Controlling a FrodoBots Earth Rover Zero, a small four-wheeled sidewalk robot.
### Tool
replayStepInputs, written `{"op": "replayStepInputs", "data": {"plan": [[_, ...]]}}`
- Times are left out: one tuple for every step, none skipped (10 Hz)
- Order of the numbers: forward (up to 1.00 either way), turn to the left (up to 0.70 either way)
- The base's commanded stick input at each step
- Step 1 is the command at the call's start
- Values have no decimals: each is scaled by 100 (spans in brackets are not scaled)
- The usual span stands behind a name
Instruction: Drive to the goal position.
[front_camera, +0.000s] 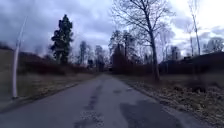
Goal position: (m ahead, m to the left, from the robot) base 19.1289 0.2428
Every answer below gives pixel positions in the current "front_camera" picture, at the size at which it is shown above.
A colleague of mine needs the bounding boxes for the row of distant trees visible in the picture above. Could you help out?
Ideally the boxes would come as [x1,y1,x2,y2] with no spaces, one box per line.
[76,29,188,75]

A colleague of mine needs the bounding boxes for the grey asphalt path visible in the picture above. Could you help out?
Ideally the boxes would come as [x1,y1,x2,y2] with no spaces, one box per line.
[0,73,214,128]

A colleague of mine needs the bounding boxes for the tall bare branching tree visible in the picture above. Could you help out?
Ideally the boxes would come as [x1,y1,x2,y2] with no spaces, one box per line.
[109,0,176,83]

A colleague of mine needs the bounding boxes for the tall dark conifer tree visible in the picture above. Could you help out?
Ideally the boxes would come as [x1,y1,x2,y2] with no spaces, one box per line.
[49,13,74,65]

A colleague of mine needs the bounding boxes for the dark bushes on slope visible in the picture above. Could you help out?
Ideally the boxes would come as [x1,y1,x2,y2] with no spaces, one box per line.
[0,41,98,76]

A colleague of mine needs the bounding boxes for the dry grass verge with leaves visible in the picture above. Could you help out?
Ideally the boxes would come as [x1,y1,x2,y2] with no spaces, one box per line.
[114,71,224,128]

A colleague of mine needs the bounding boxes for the dark hedge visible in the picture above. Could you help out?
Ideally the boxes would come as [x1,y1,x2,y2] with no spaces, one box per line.
[158,50,224,76]

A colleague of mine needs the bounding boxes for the thin bare tree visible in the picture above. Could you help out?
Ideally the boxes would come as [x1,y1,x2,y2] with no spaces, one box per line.
[187,0,203,57]

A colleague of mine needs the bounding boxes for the street lamp pole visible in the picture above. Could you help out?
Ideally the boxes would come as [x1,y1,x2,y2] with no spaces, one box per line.
[11,15,28,100]

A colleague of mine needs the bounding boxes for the bare tree behind hedge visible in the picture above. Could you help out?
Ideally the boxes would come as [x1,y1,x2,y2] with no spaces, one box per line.
[203,36,224,54]

